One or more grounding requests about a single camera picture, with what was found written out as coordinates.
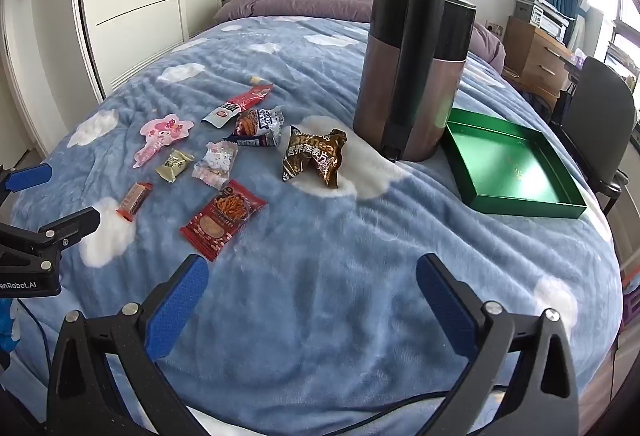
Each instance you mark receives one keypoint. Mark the blue cloth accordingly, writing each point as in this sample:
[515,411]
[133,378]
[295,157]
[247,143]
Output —
[6,331]

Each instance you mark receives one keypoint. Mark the blue and white wafer packet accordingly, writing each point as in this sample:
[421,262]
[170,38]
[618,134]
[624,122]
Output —
[255,125]

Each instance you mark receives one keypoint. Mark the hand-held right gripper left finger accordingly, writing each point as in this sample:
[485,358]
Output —
[175,303]

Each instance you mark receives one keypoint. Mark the dark grey chair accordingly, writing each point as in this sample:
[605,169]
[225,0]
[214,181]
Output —
[595,105]

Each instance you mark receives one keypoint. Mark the clear white candy bag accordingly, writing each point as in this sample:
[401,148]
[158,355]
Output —
[215,163]

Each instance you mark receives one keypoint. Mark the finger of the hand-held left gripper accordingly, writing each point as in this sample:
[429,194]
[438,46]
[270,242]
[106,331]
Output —
[65,227]
[30,177]

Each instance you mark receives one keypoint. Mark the red and white long packet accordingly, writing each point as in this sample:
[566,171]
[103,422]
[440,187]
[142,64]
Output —
[235,108]

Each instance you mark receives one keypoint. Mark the green tray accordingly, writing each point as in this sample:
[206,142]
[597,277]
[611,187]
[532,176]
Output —
[505,165]

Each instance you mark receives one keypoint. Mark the red brick-print snack packet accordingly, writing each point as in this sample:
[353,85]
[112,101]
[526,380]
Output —
[220,223]

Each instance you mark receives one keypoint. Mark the beige candy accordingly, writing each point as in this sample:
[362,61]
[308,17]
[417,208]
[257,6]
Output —
[174,165]

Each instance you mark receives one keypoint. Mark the white and grey printer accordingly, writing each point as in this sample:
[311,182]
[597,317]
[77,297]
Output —
[547,18]

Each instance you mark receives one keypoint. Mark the brown and black cylinder container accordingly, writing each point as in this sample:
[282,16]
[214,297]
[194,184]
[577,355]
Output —
[390,90]

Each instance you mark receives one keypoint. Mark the wall socket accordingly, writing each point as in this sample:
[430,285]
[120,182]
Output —
[493,26]

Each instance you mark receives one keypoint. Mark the wooden dresser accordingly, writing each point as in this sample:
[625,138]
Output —
[535,55]

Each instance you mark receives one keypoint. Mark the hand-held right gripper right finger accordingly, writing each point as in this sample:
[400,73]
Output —
[445,308]

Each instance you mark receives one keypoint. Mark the pink cartoon packet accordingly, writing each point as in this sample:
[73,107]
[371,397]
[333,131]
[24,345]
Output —
[165,130]

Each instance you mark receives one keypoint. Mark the blue cloud-print blanket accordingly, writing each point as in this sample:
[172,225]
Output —
[325,266]

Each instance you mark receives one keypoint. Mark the brown snack packet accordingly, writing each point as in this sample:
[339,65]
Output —
[312,155]

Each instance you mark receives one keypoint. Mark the small orange snack bar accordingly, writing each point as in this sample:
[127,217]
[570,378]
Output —
[134,201]

